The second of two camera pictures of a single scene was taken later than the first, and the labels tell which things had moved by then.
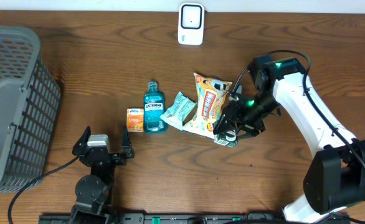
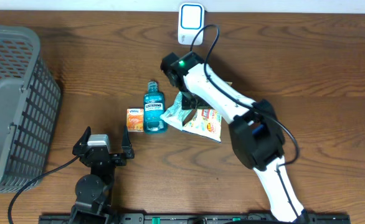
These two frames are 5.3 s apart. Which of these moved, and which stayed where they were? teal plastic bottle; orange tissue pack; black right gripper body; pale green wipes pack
Moved: black right gripper body
Stayed: teal plastic bottle; orange tissue pack; pale green wipes pack
